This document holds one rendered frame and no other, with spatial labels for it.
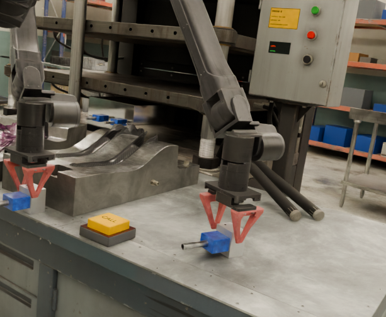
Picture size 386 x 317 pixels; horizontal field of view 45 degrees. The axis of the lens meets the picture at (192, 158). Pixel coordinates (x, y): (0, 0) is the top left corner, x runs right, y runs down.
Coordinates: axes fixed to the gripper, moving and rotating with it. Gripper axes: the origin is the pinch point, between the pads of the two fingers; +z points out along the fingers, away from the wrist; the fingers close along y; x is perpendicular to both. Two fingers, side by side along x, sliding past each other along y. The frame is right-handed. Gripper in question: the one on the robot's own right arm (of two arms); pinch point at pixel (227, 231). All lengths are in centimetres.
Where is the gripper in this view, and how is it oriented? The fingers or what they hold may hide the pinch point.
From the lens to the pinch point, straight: 93.1
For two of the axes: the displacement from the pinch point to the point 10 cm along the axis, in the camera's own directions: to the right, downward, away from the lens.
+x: -8.2, 0.3, -5.8
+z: -1.1, 9.7, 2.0
